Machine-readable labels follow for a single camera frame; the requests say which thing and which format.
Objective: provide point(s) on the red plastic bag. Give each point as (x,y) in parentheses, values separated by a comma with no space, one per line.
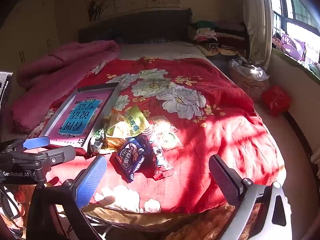
(276,100)

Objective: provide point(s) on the black green pea packet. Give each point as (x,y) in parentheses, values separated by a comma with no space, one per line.
(97,142)

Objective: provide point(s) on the blue cookie packet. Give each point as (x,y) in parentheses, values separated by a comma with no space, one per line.
(131,158)

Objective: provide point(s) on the woven basket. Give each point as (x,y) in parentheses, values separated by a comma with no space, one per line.
(247,85)

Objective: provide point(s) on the grey metal tray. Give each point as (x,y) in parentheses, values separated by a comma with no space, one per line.
(113,97)

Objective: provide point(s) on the purple bag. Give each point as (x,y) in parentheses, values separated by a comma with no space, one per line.
(291,45)

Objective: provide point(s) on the pile of folded clothes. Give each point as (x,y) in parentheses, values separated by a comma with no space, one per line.
(217,37)

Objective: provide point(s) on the orange snack packet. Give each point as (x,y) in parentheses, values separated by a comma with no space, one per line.
(116,116)

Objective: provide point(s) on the clear pastry packet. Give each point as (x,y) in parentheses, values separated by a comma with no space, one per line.
(168,138)

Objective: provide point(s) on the pink quilt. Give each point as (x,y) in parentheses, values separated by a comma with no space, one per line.
(62,67)

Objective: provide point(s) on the cream curtain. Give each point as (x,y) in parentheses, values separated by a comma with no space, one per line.
(257,17)

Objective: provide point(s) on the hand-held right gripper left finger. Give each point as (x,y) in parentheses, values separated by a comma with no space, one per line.
(91,180)

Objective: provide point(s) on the dark headboard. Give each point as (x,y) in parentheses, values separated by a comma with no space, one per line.
(137,27)

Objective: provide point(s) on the red floral blanket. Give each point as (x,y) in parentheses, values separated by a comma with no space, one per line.
(200,155)

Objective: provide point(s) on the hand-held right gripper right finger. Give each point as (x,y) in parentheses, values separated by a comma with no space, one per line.
(225,180)

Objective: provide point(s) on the cream wardrobe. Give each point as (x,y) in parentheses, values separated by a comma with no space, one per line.
(30,30)

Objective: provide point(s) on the white spotted candy packet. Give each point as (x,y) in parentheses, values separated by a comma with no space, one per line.
(157,152)

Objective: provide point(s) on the yellow green snack packet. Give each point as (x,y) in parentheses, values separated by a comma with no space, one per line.
(135,122)

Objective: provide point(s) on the amber translucent snack packet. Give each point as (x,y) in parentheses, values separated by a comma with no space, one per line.
(113,143)

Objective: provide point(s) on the window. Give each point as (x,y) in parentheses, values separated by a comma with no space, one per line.
(300,12)

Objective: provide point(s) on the red swirl snack packet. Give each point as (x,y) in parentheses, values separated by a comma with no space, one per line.
(163,173)

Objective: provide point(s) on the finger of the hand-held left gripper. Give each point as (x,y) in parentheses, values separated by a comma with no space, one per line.
(58,155)
(36,142)

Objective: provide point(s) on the pink and blue book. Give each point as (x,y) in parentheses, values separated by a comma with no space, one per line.
(82,115)

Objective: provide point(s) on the orange fuzzy blanket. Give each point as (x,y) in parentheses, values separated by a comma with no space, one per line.
(200,227)

